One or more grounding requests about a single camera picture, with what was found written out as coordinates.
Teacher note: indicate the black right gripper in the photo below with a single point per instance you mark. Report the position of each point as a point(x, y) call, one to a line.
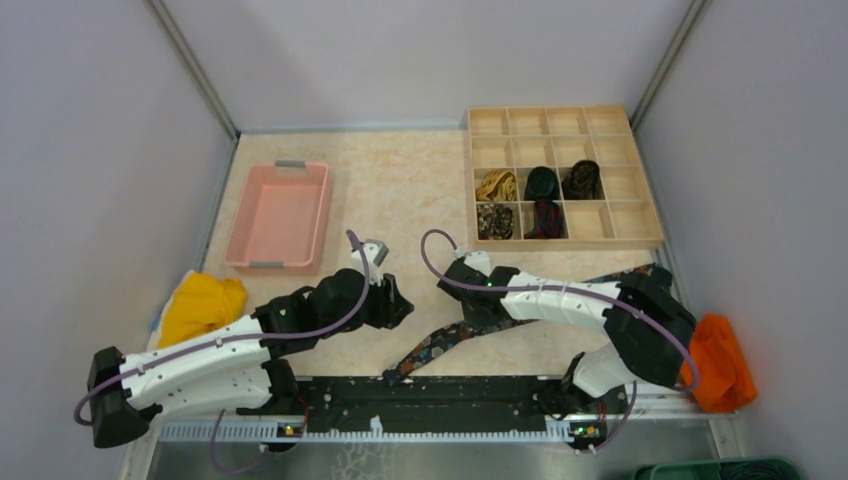
point(471, 319)

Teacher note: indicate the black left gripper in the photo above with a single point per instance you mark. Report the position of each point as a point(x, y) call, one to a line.
point(392, 307)

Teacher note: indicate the navy floral tie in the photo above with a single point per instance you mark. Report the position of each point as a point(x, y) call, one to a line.
point(448, 337)

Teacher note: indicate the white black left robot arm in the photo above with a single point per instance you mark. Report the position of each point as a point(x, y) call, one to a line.
point(241, 367)

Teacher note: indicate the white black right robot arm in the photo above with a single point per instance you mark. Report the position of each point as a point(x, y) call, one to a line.
point(647, 330)

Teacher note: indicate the black brown floral rolled tie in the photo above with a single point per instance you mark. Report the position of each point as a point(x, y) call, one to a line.
point(495, 222)

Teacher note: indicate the red navy rolled tie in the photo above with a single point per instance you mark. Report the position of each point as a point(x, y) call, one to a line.
point(548, 221)

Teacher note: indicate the yellow patterned rolled tie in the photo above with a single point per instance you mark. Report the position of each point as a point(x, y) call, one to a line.
point(497, 186)

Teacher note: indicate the pink plastic basket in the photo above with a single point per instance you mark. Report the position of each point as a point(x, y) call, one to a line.
point(281, 221)

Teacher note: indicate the dark green rolled tie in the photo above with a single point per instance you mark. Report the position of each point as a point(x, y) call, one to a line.
point(542, 184)

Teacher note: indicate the wooden compartment organizer box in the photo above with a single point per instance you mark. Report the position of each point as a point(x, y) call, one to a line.
point(520, 138)

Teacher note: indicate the dark brown rolled tie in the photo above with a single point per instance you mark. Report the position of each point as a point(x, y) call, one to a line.
point(582, 181)

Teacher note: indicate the yellow cloth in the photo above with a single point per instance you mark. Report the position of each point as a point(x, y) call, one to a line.
point(200, 304)

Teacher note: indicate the orange cloth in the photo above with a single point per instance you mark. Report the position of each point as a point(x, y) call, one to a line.
point(725, 381)

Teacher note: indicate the green bin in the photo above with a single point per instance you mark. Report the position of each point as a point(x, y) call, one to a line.
point(736, 468)

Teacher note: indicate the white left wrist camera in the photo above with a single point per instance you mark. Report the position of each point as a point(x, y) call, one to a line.
point(375, 253)

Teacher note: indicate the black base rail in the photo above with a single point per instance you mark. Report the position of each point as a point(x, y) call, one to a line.
point(440, 405)

